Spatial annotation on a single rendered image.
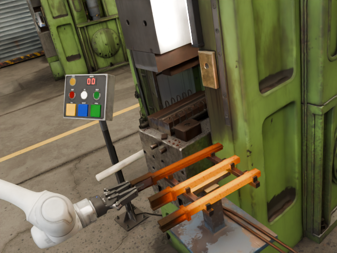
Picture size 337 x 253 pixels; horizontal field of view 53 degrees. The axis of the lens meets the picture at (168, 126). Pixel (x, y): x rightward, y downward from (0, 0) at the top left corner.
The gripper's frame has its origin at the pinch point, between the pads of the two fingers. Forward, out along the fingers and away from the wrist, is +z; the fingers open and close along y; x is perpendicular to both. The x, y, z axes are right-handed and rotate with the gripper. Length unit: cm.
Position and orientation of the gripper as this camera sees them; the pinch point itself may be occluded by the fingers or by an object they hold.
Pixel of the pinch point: (142, 182)
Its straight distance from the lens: 130.5
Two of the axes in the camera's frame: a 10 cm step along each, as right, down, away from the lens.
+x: -1.9, -8.7, -4.6
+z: 8.4, -3.9, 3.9
